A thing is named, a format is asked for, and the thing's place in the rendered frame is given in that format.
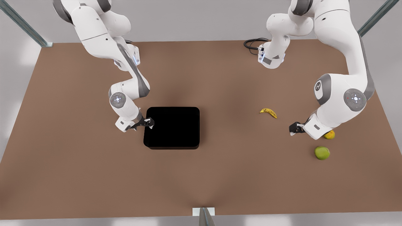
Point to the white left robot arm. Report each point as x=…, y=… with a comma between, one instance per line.
x=342, y=84

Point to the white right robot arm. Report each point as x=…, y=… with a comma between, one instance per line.
x=103, y=34

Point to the black square tray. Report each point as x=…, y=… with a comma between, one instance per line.
x=172, y=127

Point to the yellow banana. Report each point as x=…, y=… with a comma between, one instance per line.
x=269, y=112

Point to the orange yellow fruit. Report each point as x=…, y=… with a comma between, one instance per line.
x=329, y=135

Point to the green apple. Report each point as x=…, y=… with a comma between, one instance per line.
x=322, y=153

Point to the silver frame post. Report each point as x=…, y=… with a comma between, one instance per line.
x=204, y=216
x=375, y=16
x=23, y=22

